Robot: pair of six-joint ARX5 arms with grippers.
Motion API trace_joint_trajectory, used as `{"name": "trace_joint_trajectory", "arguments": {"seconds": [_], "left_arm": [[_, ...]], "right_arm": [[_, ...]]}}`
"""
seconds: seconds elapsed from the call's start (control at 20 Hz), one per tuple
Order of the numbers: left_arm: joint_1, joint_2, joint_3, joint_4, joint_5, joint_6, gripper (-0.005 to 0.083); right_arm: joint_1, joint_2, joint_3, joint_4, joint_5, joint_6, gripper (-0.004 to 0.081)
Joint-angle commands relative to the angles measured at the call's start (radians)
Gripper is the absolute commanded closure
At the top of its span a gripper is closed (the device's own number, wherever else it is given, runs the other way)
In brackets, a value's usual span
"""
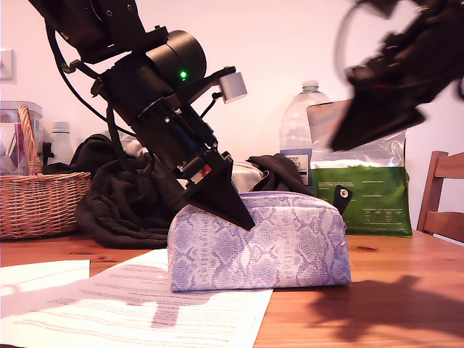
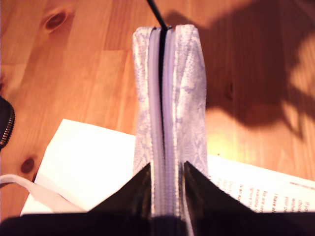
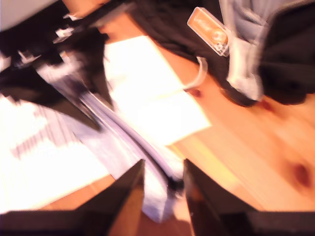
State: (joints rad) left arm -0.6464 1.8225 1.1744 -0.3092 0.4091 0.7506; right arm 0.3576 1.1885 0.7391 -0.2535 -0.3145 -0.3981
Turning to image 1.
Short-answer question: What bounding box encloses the white wall switch plate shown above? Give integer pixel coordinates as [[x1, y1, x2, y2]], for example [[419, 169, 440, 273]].
[[0, 49, 17, 85]]

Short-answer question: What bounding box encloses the printed paper sheet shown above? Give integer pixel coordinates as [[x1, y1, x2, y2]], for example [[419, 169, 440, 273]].
[[0, 248, 275, 348]]

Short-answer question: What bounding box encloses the wooden chair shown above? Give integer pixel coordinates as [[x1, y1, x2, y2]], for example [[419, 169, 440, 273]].
[[415, 150, 464, 244]]

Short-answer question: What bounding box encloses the black looping cable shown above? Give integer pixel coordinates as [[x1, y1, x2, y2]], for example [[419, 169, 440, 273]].
[[45, 17, 141, 137], [104, 104, 157, 173]]

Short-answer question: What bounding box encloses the large clear water bottle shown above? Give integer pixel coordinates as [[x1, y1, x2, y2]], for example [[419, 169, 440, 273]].
[[278, 79, 331, 188]]

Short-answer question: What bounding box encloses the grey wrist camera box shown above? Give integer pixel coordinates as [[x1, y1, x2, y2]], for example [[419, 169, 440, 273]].
[[188, 65, 249, 106]]

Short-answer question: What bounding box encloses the silver green pet food bag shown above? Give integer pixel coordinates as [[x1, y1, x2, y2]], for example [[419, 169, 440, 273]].
[[306, 99, 413, 239]]

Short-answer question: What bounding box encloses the white insulated bottle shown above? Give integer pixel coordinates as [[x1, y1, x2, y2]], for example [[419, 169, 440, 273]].
[[50, 121, 76, 166]]

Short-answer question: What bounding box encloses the black hoodie grey lining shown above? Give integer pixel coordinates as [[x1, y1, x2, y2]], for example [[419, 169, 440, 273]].
[[70, 133, 315, 250]]

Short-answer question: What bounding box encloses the purple snakeskin zipper pouch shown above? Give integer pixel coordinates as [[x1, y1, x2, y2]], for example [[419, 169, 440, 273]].
[[167, 184, 355, 294]]

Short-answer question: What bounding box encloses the wicker basket with handle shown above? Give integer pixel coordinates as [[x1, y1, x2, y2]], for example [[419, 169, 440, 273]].
[[0, 104, 92, 241]]

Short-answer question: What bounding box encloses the thin black camera cable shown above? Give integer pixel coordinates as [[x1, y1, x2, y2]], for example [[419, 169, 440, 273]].
[[198, 92, 223, 120], [335, 0, 364, 73]]

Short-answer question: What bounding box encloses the blank white paper sheet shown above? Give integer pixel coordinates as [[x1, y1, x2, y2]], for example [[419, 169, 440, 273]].
[[0, 259, 91, 320]]

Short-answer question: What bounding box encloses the clear plastic lidded container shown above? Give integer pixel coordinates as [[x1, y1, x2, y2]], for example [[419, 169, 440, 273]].
[[0, 100, 44, 175]]

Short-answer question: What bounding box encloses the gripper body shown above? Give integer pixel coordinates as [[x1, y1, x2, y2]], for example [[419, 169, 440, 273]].
[[139, 94, 232, 190]]

